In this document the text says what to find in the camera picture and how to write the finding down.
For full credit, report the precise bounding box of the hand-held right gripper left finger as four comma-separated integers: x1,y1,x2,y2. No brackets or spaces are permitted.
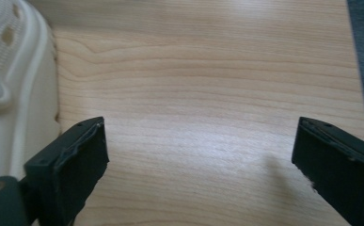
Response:
24,116,110,226

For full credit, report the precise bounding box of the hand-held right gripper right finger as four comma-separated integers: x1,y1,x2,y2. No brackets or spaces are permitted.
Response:
291,116,364,226

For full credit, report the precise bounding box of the white foam clog shoe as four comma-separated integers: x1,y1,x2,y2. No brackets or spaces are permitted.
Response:
0,0,62,184

